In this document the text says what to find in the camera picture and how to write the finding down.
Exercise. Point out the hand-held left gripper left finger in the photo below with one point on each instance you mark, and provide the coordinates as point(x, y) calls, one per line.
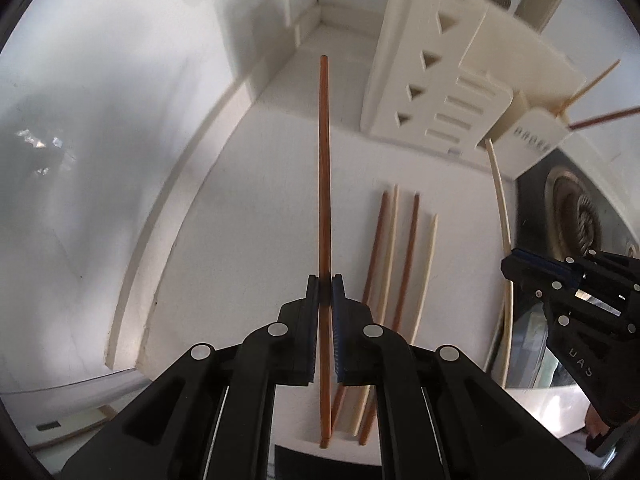
point(314, 340)

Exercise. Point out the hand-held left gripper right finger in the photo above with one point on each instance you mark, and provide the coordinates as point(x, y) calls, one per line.
point(339, 340)

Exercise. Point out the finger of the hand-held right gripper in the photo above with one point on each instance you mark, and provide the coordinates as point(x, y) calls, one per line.
point(530, 277)
point(550, 262)

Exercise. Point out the dark brown wooden chopstick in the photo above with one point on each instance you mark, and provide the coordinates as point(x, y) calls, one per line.
point(605, 117)
point(410, 245)
point(325, 160)

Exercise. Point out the cream plastic utensil holder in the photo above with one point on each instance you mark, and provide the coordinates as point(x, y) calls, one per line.
point(400, 85)

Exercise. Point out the person's right hand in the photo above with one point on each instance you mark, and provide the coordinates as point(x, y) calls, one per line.
point(594, 420)

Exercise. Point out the round gas burner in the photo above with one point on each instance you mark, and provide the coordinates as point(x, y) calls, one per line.
point(575, 210)

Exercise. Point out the black glass gas stove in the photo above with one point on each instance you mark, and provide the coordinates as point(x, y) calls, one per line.
point(530, 200)

